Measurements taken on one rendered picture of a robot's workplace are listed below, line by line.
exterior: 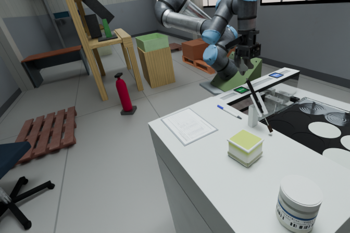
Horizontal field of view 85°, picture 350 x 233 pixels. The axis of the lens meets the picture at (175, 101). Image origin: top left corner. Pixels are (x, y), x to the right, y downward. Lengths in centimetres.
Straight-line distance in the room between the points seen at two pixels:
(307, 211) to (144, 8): 1024
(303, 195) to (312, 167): 21
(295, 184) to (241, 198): 14
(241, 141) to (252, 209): 17
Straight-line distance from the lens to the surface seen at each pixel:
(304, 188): 48
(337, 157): 82
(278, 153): 67
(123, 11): 1022
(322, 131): 92
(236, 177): 59
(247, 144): 58
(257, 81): 113
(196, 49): 431
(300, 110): 102
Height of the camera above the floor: 142
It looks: 28 degrees down
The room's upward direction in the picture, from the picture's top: 9 degrees counter-clockwise
